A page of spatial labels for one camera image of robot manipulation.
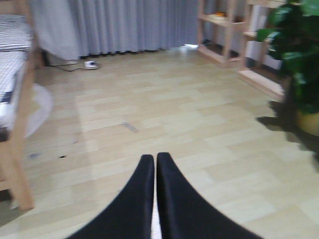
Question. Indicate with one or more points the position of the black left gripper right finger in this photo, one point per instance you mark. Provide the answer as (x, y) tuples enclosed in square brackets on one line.
[(184, 213)]

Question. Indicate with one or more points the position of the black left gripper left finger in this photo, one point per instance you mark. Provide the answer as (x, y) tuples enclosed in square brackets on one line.
[(129, 215)]

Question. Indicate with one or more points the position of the grey round rug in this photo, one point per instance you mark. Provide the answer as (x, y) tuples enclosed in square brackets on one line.
[(40, 108)]

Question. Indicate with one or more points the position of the floor power outlet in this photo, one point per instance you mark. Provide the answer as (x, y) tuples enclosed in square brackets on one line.
[(91, 65)]

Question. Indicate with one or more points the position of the wooden shelf unit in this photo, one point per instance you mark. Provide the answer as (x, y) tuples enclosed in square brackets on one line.
[(236, 37)]

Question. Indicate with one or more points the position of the grey curtain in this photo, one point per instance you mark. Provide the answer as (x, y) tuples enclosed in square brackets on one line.
[(70, 29)]

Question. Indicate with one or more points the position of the green potted plant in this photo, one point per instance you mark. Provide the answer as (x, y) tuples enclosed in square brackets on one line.
[(293, 37)]

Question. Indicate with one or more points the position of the black white checkered bedding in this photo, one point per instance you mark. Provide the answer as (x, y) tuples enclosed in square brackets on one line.
[(15, 42)]

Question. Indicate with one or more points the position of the wooden bed frame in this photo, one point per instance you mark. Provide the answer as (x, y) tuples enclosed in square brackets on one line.
[(12, 175)]

